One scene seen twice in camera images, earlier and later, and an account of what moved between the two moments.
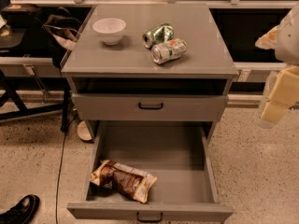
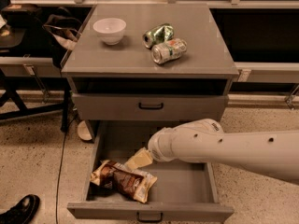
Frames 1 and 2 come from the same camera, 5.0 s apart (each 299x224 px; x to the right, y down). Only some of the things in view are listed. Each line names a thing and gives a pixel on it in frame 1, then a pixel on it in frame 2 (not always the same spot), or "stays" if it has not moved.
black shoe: [23, 212] stays
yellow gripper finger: [285, 94] to [140, 160]
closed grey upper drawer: [150, 107] stays
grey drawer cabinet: [149, 63] stays
